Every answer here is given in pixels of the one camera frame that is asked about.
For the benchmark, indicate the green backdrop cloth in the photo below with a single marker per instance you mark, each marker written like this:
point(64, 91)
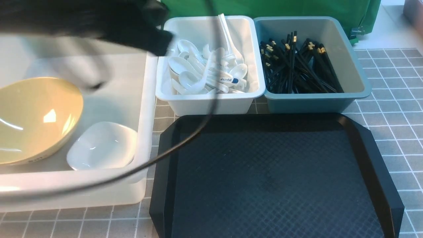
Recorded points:
point(353, 15)

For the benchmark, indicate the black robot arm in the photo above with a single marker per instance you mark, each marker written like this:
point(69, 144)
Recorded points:
point(130, 23)

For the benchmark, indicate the small white spoon bin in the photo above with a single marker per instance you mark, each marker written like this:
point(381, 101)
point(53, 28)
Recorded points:
point(199, 31)

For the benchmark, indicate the upright white spoon in bin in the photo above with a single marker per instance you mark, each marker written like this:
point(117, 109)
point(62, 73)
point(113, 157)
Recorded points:
point(233, 52)

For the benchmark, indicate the large white plastic bin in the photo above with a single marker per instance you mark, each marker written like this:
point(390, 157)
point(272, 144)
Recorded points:
point(116, 87)

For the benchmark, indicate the black plastic serving tray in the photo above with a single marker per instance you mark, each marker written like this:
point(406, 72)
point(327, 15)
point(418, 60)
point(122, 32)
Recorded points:
point(277, 176)

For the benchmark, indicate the teal chopstick bin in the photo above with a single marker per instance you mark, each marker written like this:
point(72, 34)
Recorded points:
point(347, 67)

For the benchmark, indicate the blue-handled white spoon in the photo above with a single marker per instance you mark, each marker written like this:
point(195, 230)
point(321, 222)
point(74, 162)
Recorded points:
point(230, 80)

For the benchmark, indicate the pile of black chopsticks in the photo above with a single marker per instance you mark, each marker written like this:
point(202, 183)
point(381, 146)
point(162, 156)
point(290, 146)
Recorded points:
point(291, 68)

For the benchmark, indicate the yellow noodle bowl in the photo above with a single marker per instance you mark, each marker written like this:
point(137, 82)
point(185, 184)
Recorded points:
point(37, 117)

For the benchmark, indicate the white square sauce dish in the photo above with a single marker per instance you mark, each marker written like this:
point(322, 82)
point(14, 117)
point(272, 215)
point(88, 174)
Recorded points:
point(104, 145)

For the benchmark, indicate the pile of white spoons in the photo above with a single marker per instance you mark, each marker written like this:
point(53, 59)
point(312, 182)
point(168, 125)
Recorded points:
point(194, 73)

